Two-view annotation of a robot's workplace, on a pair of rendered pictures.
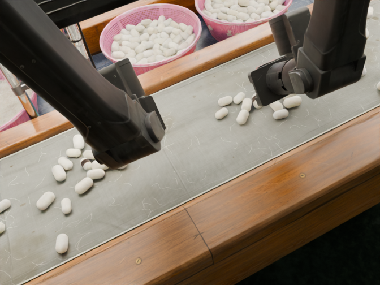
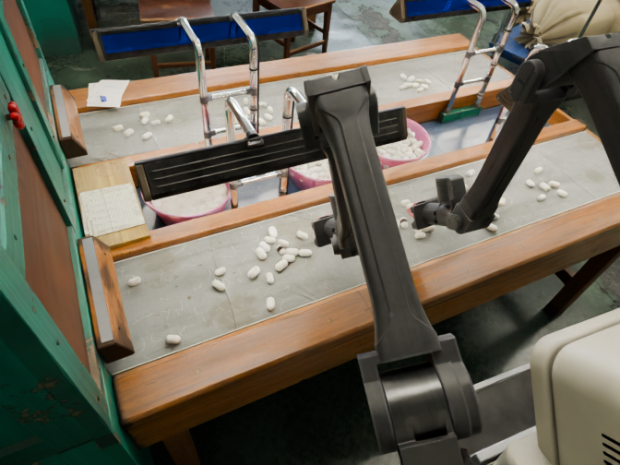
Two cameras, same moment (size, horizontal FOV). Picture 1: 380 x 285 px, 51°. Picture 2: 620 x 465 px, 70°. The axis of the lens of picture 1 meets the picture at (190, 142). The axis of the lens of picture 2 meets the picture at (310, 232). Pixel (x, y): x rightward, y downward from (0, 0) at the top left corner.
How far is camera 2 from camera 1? 50 cm
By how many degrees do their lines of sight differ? 8
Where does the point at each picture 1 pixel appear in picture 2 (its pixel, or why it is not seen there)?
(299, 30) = (456, 190)
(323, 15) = (479, 191)
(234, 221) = not seen: hidden behind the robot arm
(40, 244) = (253, 302)
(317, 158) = (445, 269)
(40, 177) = (244, 254)
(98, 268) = (302, 322)
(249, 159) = not seen: hidden behind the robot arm
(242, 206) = not seen: hidden behind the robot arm
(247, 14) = (394, 151)
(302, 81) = (457, 222)
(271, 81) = (426, 214)
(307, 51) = (463, 206)
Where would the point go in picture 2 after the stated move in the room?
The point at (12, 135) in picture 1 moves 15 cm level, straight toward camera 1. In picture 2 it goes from (220, 219) to (250, 255)
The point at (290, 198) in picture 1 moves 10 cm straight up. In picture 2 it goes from (427, 293) to (439, 270)
